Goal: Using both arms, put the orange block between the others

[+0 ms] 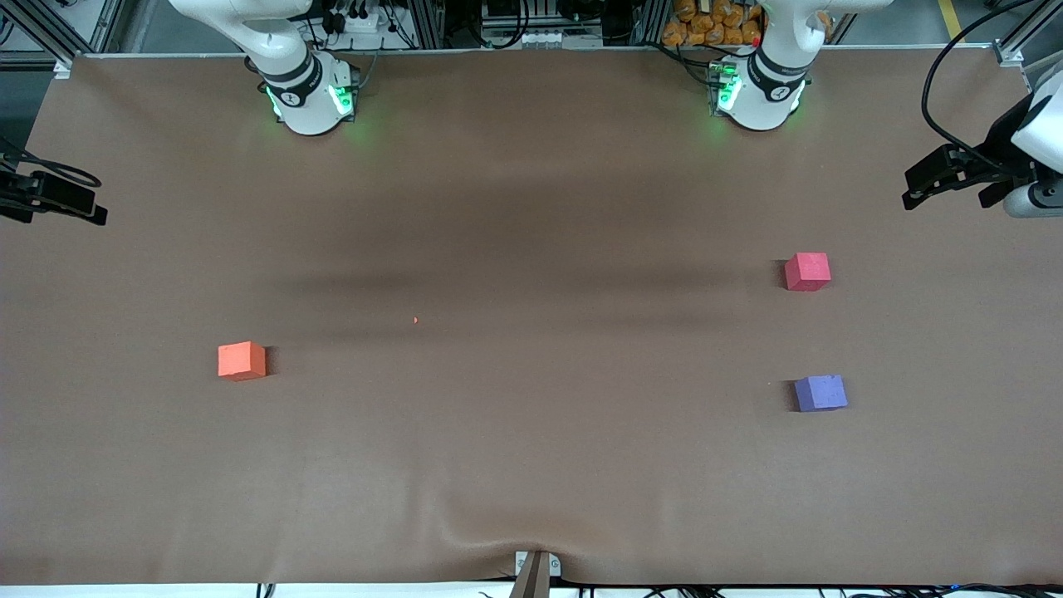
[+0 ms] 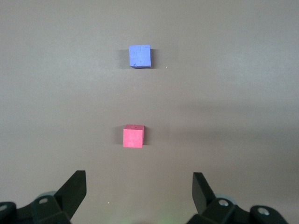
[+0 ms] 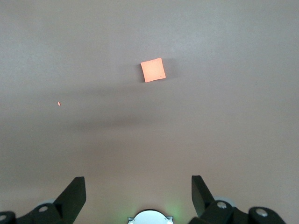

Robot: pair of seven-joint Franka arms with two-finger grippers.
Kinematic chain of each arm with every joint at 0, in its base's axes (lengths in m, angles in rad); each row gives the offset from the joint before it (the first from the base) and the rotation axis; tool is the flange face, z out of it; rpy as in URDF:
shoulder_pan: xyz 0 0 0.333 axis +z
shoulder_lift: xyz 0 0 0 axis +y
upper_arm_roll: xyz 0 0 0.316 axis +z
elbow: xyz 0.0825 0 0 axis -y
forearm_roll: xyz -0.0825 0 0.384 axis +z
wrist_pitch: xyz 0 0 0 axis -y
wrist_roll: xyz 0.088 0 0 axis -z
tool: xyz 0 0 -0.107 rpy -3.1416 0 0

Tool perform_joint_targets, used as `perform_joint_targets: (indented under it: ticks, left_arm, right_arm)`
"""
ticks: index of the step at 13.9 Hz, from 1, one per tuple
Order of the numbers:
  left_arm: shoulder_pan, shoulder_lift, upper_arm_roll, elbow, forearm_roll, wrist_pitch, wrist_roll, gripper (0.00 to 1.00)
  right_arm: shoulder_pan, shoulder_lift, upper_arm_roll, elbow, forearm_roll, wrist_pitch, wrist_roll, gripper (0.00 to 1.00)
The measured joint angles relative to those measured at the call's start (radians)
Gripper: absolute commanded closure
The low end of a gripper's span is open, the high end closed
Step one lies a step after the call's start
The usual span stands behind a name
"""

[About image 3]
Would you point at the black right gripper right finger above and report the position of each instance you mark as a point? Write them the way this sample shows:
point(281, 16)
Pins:
point(201, 196)

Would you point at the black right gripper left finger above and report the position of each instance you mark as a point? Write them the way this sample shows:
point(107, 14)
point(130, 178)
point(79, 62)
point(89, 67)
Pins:
point(72, 198)

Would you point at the orange foam block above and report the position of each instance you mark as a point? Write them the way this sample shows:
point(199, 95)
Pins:
point(153, 70)

